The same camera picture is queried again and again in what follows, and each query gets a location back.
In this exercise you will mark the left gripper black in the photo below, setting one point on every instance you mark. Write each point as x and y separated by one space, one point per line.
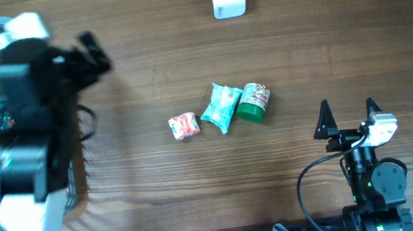
87 60

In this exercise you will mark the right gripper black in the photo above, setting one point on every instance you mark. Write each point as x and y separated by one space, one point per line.
326 128

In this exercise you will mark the green lid jar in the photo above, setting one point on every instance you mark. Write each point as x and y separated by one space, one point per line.
253 103

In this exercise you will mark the mint green white pouch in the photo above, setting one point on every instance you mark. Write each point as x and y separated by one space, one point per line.
222 105

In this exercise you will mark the red white snack packet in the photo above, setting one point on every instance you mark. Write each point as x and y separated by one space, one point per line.
184 125

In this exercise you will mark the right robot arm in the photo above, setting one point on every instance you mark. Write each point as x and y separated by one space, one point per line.
378 186

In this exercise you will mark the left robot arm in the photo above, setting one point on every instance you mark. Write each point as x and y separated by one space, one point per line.
41 84

